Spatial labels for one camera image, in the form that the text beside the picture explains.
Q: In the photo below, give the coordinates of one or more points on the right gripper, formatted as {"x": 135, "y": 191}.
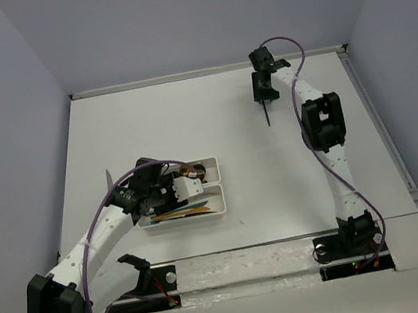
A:
{"x": 259, "y": 94}

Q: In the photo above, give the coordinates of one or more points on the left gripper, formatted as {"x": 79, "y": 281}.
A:
{"x": 167, "y": 180}

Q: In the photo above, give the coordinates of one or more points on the teal plastic knife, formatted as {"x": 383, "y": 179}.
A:
{"x": 192, "y": 206}

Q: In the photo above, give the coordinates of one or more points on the copper metal spoon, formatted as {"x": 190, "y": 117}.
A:
{"x": 188, "y": 172}

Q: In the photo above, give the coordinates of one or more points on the blue plastic knife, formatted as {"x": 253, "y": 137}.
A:
{"x": 266, "y": 113}

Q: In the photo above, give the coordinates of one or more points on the teal handled steel knife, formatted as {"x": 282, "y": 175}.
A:
{"x": 179, "y": 218}

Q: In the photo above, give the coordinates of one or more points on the orange plastic knife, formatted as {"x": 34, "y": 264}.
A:
{"x": 207, "y": 208}

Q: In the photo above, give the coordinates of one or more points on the black plastic spoon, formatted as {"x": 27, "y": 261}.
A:
{"x": 200, "y": 170}

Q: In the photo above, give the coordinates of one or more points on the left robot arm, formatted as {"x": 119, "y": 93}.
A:
{"x": 78, "y": 284}

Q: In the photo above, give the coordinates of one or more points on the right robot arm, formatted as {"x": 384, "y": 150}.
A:
{"x": 321, "y": 120}

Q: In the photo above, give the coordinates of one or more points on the pink plastic knife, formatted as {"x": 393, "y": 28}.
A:
{"x": 108, "y": 179}

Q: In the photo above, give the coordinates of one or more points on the lower white tray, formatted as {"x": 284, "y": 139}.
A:
{"x": 216, "y": 201}

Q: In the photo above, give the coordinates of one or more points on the white tray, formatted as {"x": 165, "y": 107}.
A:
{"x": 216, "y": 201}
{"x": 213, "y": 174}

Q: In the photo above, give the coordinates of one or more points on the upper white tray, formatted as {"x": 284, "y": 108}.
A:
{"x": 213, "y": 174}

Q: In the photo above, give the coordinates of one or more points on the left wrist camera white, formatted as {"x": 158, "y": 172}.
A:
{"x": 185, "y": 188}

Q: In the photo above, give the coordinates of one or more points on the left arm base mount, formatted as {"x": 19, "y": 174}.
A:
{"x": 155, "y": 289}

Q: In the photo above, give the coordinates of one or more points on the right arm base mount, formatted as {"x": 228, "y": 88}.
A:
{"x": 356, "y": 248}

